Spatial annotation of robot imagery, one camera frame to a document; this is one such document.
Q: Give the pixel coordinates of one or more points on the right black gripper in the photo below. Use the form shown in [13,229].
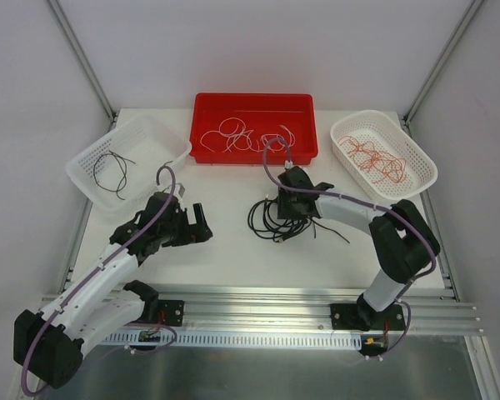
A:
[286,208]

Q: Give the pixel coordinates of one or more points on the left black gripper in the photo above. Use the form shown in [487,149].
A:
[192,233]

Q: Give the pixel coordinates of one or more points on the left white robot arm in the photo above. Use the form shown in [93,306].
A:
[52,342]

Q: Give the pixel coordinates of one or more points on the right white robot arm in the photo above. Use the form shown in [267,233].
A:
[403,242]

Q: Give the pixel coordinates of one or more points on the white oval perforated basket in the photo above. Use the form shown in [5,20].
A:
[383,160]

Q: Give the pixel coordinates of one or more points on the translucent white rectangular basket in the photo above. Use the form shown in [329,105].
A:
[120,169]

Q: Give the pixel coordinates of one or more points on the red plastic bin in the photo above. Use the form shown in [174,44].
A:
[234,128]

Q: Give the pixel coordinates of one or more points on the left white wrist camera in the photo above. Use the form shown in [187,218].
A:
[178,194]

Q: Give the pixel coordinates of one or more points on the aluminium mounting rail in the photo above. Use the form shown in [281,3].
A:
[305,310]

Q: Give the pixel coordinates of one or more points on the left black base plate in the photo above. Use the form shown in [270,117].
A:
[168,310]

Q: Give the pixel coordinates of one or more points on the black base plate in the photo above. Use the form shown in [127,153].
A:
[344,316]
[168,310]

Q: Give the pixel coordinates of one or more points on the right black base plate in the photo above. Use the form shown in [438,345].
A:
[344,316]

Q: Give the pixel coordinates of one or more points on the white slotted cable duct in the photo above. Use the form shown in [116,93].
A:
[212,339]

